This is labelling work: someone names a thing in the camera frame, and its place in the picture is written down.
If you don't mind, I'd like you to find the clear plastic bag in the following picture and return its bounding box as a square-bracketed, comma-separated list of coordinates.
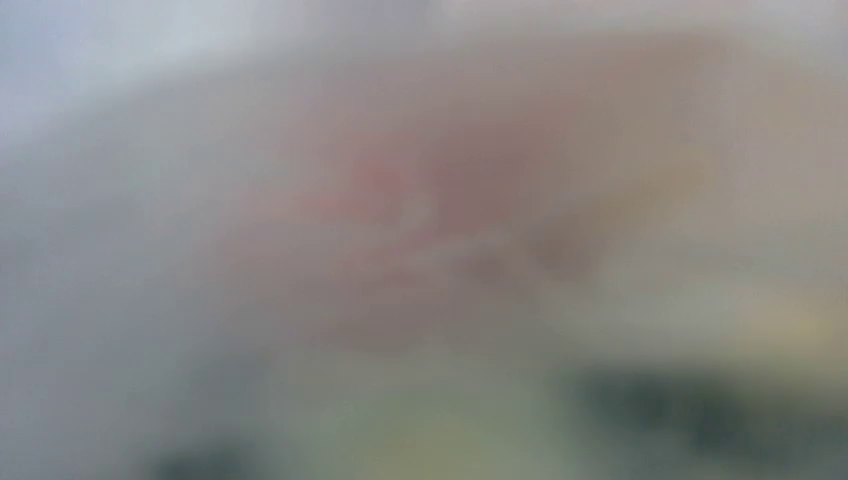
[1, 9, 847, 479]

